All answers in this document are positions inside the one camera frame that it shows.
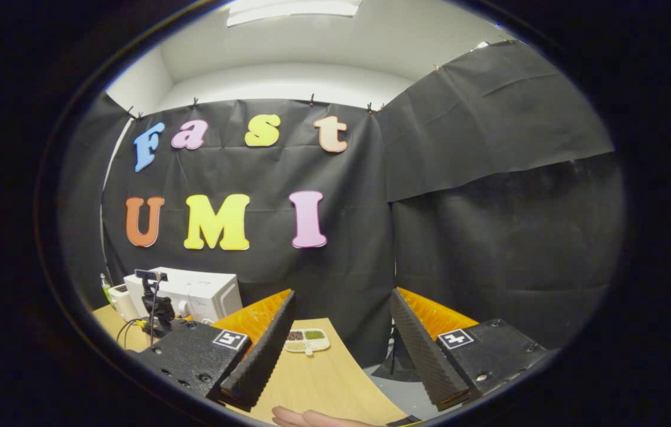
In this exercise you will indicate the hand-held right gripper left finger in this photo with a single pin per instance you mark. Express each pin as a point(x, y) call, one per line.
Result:
point(264, 356)

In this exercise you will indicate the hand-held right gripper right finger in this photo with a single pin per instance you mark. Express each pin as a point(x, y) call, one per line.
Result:
point(424, 356)

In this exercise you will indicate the white microwave oven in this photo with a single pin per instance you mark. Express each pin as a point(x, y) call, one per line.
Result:
point(211, 293)

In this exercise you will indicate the small cream toaster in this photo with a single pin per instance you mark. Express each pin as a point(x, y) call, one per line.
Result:
point(121, 299)

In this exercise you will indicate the divided plate with grains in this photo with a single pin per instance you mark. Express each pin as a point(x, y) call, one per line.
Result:
point(306, 341)

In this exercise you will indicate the green plastic bottle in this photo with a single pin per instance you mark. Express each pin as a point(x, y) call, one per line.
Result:
point(105, 289)

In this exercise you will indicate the black backdrop cloth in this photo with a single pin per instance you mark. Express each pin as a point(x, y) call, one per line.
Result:
point(359, 237)

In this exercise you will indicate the long ceiling light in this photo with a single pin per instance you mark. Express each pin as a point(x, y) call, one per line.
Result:
point(294, 12)

